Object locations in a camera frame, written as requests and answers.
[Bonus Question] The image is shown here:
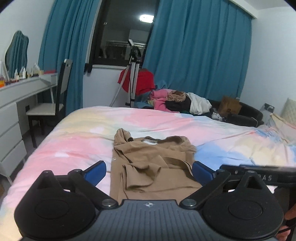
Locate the black chair with white seat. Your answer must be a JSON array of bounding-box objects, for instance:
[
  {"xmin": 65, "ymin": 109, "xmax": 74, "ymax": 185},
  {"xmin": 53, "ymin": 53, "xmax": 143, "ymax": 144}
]
[{"xmin": 26, "ymin": 59, "xmax": 73, "ymax": 148}]

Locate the wide blue curtain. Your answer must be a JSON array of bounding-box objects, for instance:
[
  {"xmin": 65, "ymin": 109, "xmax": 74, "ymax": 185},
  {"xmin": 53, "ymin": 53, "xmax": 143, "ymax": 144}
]
[{"xmin": 143, "ymin": 0, "xmax": 253, "ymax": 105}]

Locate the silver tripod stand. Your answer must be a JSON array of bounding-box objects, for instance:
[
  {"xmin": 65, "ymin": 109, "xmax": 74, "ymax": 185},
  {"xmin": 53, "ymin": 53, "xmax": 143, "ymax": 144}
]
[{"xmin": 110, "ymin": 39, "xmax": 143, "ymax": 108}]

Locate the row of cosmetic bottles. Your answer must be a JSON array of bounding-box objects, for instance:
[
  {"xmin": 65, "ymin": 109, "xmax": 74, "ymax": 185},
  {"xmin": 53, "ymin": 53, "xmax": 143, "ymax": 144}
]
[{"xmin": 13, "ymin": 62, "xmax": 45, "ymax": 80}]

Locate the brown crumpled garment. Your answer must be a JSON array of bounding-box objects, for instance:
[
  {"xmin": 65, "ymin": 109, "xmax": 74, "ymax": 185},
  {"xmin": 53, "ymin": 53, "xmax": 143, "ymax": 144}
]
[{"xmin": 167, "ymin": 91, "xmax": 187, "ymax": 103}]

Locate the dark window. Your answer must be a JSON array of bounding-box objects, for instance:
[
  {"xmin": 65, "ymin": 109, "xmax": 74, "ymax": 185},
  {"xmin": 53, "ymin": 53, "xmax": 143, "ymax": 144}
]
[{"xmin": 89, "ymin": 0, "xmax": 160, "ymax": 68}]

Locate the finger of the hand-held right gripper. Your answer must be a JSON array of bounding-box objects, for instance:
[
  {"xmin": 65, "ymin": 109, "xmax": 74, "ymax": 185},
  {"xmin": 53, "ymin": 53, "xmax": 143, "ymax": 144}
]
[{"xmin": 219, "ymin": 163, "xmax": 296, "ymax": 174}]

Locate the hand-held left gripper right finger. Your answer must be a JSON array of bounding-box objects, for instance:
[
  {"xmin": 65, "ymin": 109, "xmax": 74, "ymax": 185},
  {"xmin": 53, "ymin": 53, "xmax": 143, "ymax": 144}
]
[{"xmin": 180, "ymin": 161, "xmax": 265, "ymax": 208}]

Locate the pale quilted pillow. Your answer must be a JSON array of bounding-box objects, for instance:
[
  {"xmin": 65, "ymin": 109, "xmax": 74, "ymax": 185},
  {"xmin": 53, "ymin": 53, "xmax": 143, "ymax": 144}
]
[{"xmin": 280, "ymin": 97, "xmax": 296, "ymax": 124}]

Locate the white garment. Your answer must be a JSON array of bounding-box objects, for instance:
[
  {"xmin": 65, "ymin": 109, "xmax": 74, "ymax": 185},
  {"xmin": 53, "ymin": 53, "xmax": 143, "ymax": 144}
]
[{"xmin": 186, "ymin": 92, "xmax": 212, "ymax": 115}]

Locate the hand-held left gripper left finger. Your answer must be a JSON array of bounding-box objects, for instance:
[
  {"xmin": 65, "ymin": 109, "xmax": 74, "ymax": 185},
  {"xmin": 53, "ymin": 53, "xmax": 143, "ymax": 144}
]
[{"xmin": 36, "ymin": 160, "xmax": 119, "ymax": 208}]

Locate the narrow blue curtain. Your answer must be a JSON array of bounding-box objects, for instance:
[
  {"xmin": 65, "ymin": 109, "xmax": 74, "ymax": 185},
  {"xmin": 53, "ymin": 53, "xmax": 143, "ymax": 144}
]
[{"xmin": 38, "ymin": 0, "xmax": 100, "ymax": 117}]

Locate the pink garment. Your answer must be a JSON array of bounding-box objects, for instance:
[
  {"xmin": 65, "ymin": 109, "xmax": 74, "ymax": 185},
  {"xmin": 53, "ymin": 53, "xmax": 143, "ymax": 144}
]
[{"xmin": 150, "ymin": 89, "xmax": 180, "ymax": 113}]

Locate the person's right hand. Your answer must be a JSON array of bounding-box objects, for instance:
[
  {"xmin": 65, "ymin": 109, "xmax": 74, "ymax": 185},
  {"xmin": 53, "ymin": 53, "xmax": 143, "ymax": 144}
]
[{"xmin": 277, "ymin": 207, "xmax": 296, "ymax": 241}]

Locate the wavy blue-framed mirror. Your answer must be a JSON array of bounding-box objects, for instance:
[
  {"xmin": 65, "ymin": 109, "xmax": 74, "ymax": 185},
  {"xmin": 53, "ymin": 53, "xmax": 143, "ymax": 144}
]
[{"xmin": 5, "ymin": 30, "xmax": 29, "ymax": 78}]

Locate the white dressing table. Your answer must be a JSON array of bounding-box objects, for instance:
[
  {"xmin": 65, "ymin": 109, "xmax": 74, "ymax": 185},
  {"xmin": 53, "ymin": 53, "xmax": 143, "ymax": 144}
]
[{"xmin": 0, "ymin": 73, "xmax": 58, "ymax": 184}]

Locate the brown paper bag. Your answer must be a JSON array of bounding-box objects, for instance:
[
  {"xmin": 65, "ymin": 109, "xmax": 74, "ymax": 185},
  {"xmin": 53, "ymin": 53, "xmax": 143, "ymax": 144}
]
[{"xmin": 218, "ymin": 95, "xmax": 242, "ymax": 116}]

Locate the black garment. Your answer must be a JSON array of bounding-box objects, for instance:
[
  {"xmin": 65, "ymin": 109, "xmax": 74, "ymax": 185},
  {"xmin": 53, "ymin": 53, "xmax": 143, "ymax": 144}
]
[{"xmin": 165, "ymin": 97, "xmax": 193, "ymax": 112}]

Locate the black sofa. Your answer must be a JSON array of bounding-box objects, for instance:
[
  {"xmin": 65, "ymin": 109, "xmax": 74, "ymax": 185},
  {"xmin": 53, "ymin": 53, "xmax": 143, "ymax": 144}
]
[{"xmin": 208, "ymin": 100, "xmax": 264, "ymax": 127}]

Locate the tan t-shirt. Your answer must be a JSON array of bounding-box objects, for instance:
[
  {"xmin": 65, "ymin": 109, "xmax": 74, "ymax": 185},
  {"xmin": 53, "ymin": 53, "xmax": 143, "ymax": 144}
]
[{"xmin": 110, "ymin": 128, "xmax": 204, "ymax": 201}]

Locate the red garment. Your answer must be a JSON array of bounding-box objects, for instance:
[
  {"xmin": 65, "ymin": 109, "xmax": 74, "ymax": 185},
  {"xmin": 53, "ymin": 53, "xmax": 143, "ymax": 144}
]
[{"xmin": 117, "ymin": 68, "xmax": 156, "ymax": 95}]

